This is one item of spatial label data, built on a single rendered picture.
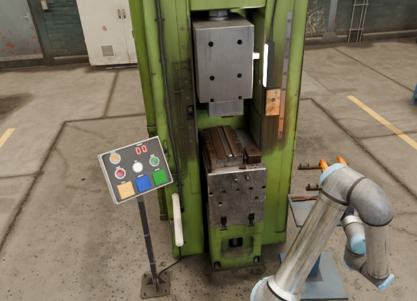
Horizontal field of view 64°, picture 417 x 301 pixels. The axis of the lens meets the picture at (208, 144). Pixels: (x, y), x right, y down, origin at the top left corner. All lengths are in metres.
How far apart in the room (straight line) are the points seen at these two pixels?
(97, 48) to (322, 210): 6.49
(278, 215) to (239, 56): 1.36
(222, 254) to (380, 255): 1.32
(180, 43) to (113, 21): 5.34
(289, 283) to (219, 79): 1.06
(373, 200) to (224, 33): 1.05
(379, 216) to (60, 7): 7.43
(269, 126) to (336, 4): 6.74
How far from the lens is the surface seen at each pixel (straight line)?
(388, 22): 9.54
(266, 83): 2.04
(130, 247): 2.97
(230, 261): 2.63
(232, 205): 2.24
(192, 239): 2.68
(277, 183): 2.48
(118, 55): 7.35
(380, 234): 1.45
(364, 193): 1.30
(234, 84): 1.87
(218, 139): 2.27
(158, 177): 1.91
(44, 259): 3.14
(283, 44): 2.04
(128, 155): 1.87
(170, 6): 1.88
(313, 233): 1.40
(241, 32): 1.80
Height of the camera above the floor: 2.11
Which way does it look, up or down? 30 degrees down
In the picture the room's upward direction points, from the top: 3 degrees counter-clockwise
